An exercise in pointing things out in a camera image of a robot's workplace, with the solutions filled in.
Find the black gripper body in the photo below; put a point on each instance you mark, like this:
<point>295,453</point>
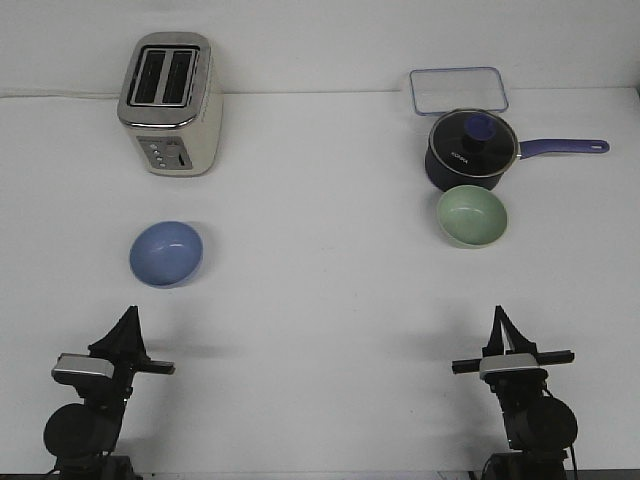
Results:
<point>536,378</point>
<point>127,363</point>

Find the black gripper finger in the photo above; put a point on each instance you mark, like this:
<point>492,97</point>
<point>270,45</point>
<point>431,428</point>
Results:
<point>517,341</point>
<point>495,345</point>
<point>115,342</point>
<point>138,342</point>

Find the blue bowl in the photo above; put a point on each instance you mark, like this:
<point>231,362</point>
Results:
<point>166,255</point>

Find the green bowl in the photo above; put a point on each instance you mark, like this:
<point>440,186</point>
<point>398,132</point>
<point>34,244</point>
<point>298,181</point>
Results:
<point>471,217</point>

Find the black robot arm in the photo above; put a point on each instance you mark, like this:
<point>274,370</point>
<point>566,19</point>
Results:
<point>540,428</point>
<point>83,436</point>

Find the dark blue saucepan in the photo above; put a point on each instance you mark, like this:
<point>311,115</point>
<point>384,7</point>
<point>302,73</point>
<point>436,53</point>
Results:
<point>462,175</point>

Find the glass pot lid blue knob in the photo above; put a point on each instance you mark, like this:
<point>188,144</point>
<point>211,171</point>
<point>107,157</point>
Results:
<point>472,142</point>

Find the cream and steel toaster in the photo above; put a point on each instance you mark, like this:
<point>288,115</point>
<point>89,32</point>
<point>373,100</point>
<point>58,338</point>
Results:
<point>171,103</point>

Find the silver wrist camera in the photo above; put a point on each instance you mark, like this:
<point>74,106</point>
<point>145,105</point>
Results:
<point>74,369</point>
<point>507,363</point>

